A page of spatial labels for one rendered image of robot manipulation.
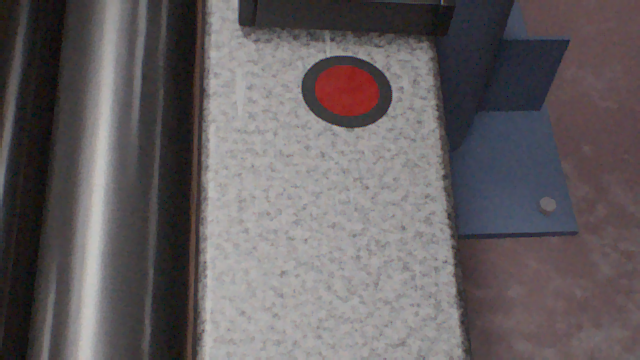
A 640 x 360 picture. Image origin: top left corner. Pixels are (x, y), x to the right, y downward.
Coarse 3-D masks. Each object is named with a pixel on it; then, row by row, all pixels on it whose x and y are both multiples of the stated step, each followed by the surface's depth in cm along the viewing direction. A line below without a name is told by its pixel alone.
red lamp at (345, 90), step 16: (320, 80) 43; (336, 80) 43; (352, 80) 43; (368, 80) 43; (320, 96) 42; (336, 96) 42; (352, 96) 43; (368, 96) 43; (336, 112) 42; (352, 112) 42
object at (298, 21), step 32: (256, 0) 43; (288, 0) 43; (320, 0) 43; (352, 0) 43; (384, 0) 43; (416, 0) 43; (448, 0) 43; (384, 32) 44; (416, 32) 44; (448, 32) 44
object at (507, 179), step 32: (480, 0) 130; (512, 0) 135; (480, 32) 135; (512, 32) 169; (448, 64) 138; (480, 64) 141; (512, 64) 153; (544, 64) 154; (448, 96) 144; (480, 96) 151; (512, 96) 158; (544, 96) 159; (448, 128) 150; (480, 128) 159; (512, 128) 159; (544, 128) 160; (480, 160) 156; (512, 160) 156; (544, 160) 157; (480, 192) 153; (512, 192) 153; (544, 192) 154; (480, 224) 150; (512, 224) 151; (544, 224) 151; (576, 224) 152
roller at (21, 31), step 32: (32, 0) 44; (32, 32) 44; (0, 64) 41; (32, 64) 43; (0, 96) 41; (32, 96) 43; (0, 128) 40; (0, 160) 40; (0, 192) 39; (0, 224) 39; (0, 256) 38; (0, 288) 38; (0, 320) 38; (0, 352) 37
